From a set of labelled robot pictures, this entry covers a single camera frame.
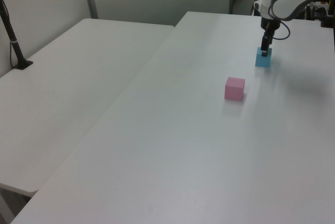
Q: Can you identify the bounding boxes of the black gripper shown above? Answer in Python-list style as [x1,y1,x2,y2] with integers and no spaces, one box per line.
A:
[260,17,281,58]

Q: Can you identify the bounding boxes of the blue cube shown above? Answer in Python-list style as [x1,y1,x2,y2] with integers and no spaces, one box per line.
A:
[254,47,273,68]

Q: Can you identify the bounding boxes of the black equipment behind arm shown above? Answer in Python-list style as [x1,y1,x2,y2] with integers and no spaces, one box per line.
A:
[303,0,335,28]

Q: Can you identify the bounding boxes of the pink cube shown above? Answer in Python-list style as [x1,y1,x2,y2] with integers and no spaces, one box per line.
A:
[224,76,246,102]

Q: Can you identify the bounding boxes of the white side table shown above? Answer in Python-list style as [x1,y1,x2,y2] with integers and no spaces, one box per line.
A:
[0,18,175,197]

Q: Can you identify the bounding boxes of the black pole with base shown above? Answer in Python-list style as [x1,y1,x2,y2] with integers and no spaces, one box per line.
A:
[0,0,34,71]

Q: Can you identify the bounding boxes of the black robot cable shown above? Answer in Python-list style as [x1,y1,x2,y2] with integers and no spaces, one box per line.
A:
[273,20,291,40]

